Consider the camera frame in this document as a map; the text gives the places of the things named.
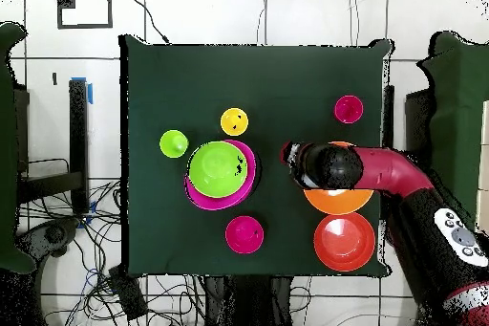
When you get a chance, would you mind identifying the blue tape strip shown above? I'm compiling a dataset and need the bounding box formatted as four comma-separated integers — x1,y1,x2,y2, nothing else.
71,76,94,105

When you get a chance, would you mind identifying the thin grey cable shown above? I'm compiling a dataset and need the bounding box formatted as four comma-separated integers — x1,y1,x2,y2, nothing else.
348,0,360,47

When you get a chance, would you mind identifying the lime green bowl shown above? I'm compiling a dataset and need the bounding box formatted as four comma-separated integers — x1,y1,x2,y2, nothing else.
187,141,249,200

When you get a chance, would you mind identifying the small red-pink bowl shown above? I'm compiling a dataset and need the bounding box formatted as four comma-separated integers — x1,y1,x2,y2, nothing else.
224,215,266,255

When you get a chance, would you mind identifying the black floor box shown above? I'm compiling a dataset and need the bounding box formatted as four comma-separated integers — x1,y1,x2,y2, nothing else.
107,264,149,321

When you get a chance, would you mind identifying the black metal frame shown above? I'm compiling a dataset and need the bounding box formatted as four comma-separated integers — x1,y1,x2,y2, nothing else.
382,84,435,155
14,76,91,216

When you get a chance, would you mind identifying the large orange bowl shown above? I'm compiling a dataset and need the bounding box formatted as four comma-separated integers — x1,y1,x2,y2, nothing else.
303,141,374,216

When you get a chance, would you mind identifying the black cable with plug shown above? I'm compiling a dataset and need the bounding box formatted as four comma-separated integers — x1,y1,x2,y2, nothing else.
127,0,171,45

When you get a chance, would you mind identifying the tangle of cables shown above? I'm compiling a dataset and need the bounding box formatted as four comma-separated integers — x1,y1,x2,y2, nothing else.
16,157,207,326

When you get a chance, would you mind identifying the large pink bowl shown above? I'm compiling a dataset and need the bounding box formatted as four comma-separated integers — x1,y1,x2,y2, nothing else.
183,139,258,211

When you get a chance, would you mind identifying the red-orange bowl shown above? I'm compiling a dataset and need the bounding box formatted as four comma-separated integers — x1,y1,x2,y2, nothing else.
313,211,376,272

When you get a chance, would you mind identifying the yellow cup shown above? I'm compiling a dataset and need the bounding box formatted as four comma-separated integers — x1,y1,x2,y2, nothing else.
220,107,250,137

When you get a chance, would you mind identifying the black chair base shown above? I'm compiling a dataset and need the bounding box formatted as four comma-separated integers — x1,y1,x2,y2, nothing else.
16,216,81,266

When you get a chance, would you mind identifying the dark green tablecloth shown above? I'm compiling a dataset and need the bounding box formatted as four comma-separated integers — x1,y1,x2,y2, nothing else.
118,33,394,278

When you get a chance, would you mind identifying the red-pink cup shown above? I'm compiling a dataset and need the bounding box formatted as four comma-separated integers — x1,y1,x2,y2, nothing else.
333,95,365,125

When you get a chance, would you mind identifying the green cloth side table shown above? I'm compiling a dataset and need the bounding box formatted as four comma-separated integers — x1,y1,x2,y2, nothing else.
417,31,489,224
0,21,36,275

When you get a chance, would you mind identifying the lime green cup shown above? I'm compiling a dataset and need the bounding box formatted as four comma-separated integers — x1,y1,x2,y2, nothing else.
159,129,190,160

